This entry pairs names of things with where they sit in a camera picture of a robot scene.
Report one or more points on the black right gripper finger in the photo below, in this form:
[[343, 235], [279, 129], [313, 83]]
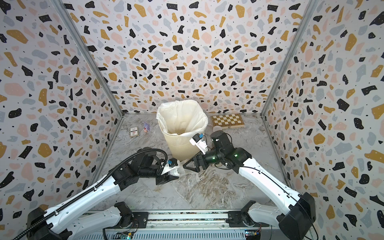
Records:
[[197, 167], [189, 165]]

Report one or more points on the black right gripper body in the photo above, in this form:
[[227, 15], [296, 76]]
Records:
[[212, 158]]

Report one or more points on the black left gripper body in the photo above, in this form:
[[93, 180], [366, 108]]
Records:
[[150, 172]]

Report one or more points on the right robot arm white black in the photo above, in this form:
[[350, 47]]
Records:
[[294, 213]]

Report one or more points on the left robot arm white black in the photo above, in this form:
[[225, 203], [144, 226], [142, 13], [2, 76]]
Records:
[[65, 221]]

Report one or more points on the cream ribbed trash bin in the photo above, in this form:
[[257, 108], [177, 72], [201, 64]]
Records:
[[179, 142]]

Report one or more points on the wooden folding chess board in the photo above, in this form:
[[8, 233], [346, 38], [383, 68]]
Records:
[[229, 121]]

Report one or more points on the small playing card box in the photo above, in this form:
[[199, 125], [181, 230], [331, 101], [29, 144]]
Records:
[[134, 132]]

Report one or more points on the small purple pink bottle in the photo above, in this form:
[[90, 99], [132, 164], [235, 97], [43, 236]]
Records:
[[146, 128]]

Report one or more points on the white plastic bin liner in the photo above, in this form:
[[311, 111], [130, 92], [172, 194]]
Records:
[[182, 118]]

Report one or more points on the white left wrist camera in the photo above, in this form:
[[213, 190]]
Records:
[[170, 167]]

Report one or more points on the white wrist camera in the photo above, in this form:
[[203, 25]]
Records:
[[198, 141], [170, 167]]

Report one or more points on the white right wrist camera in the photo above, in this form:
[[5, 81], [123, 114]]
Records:
[[198, 141]]

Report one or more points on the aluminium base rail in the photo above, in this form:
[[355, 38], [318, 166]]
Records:
[[186, 225]]

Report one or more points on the aluminium corner post right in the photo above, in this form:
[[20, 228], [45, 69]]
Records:
[[290, 54]]

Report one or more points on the aluminium corner post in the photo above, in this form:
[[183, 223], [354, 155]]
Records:
[[64, 15], [290, 54]]

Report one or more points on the aluminium corner post left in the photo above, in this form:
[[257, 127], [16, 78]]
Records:
[[64, 15]]

